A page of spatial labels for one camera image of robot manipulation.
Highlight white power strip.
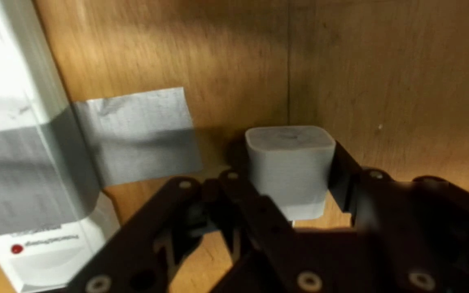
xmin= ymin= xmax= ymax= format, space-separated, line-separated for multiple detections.
xmin=0 ymin=0 xmax=123 ymax=293

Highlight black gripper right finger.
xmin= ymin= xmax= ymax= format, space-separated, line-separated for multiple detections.
xmin=329 ymin=140 xmax=469 ymax=293

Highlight grey duct tape strip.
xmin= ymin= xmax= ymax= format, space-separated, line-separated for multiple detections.
xmin=0 ymin=87 xmax=206 ymax=238

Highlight white charger head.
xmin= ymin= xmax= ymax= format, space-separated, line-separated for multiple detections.
xmin=243 ymin=124 xmax=338 ymax=223

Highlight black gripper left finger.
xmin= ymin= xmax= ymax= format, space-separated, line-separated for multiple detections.
xmin=62 ymin=140 xmax=297 ymax=293

